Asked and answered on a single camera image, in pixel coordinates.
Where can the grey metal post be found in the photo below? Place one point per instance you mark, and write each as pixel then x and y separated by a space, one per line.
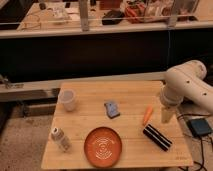
pixel 83 9

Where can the small spice bottle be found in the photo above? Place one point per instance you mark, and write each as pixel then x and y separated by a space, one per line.
pixel 59 137

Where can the blue sponge block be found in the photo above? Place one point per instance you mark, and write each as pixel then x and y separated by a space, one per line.
pixel 111 109

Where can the grey metal rail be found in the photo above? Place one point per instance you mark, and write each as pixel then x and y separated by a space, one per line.
pixel 50 88

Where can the orange tool pile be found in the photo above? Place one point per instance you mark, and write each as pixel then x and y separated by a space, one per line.
pixel 145 11

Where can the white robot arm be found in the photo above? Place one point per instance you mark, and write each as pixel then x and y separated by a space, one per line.
pixel 185 81

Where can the translucent plastic cup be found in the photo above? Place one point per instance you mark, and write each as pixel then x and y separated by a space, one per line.
pixel 67 99

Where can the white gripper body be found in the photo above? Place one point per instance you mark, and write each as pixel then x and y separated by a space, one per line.
pixel 169 97

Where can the black bag on shelf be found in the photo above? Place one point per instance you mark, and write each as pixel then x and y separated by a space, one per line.
pixel 112 17

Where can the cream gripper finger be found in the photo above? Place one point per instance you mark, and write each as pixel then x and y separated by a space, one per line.
pixel 167 114

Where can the orange ceramic bowl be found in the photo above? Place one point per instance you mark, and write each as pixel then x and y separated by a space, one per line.
pixel 103 147

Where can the black striped eraser block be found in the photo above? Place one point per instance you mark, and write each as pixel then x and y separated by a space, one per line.
pixel 157 137

